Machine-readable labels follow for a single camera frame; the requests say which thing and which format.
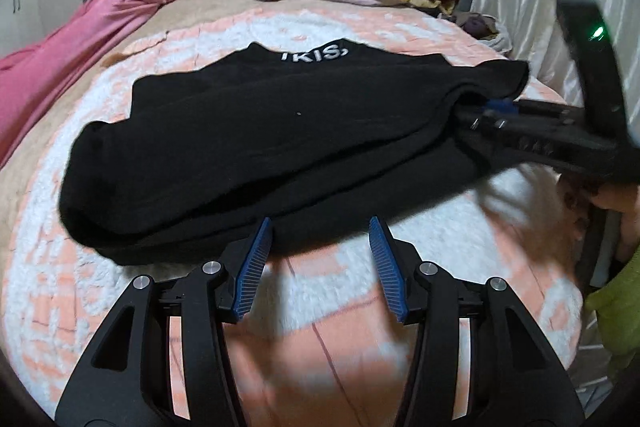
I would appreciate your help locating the beige plush bedspread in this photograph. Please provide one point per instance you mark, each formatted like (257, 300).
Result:
(189, 34)

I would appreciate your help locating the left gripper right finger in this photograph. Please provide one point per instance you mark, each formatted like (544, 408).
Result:
(480, 357)

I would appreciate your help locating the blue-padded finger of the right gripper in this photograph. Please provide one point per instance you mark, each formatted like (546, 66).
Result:
(501, 107)

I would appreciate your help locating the white wire rack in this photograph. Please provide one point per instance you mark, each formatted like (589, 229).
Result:
(590, 370)

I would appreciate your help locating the pink duvet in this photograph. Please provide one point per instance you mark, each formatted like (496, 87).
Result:
(33, 78)

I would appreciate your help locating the black sweater with orange cuffs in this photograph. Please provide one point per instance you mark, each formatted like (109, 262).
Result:
(319, 142)

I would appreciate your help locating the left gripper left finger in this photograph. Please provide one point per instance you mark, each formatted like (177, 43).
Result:
(123, 376)

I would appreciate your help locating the white wardrobe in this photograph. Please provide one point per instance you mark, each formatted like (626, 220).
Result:
(20, 25)

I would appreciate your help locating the right hand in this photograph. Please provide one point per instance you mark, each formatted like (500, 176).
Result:
(622, 198)

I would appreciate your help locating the purple garment in bag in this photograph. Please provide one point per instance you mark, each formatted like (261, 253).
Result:
(486, 29)

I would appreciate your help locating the green sleeve forearm right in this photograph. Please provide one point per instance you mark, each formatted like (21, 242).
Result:
(617, 308)

